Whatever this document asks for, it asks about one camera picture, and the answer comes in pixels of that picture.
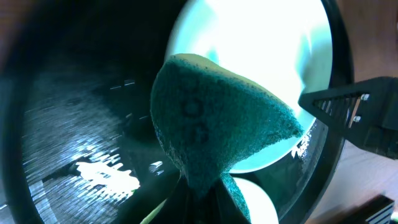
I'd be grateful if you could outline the pale green plate right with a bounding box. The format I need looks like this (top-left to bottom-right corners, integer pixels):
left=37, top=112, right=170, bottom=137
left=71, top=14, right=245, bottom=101
left=165, top=1, right=333, bottom=174

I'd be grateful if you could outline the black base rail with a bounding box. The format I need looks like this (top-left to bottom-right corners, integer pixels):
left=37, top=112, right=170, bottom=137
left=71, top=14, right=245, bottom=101
left=328, top=195, right=395, bottom=224

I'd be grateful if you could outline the pale green plate front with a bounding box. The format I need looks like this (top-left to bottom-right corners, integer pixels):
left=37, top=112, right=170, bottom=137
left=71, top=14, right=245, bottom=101
left=233, top=177, right=279, bottom=224

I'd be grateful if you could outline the round black tray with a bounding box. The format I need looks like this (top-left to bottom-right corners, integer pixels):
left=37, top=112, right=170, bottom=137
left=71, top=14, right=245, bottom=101
left=0, top=0, right=355, bottom=224

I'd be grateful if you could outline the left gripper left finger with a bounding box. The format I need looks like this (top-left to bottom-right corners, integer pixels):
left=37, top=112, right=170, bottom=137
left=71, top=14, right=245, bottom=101
left=149, top=176, right=193, bottom=224

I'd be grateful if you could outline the pale green plate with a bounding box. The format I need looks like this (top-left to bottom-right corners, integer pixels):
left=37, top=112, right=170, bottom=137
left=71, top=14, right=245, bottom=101
left=233, top=177, right=279, bottom=224
left=165, top=1, right=333, bottom=174

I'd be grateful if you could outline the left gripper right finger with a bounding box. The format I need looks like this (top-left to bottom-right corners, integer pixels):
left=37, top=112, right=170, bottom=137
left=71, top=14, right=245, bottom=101
left=205, top=179, right=249, bottom=224

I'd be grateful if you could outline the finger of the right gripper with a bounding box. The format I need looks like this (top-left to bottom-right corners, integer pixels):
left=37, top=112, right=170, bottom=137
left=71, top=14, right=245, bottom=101
left=298, top=77, right=397, bottom=159

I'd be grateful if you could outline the green scrub sponge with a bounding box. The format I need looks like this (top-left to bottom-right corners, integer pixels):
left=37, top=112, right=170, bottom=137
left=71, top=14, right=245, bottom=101
left=150, top=54, right=303, bottom=223

